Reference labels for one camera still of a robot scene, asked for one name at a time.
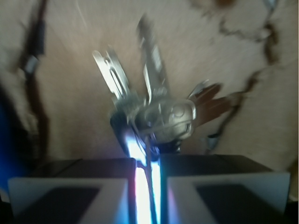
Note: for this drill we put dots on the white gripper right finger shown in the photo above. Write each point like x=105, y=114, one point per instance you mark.
x=221, y=189

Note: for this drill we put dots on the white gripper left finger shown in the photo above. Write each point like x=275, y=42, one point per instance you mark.
x=76, y=192

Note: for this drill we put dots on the silver key bunch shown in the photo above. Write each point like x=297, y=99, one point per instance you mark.
x=148, y=126

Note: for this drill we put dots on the brown paper bag bin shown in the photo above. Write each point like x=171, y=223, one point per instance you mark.
x=199, y=40

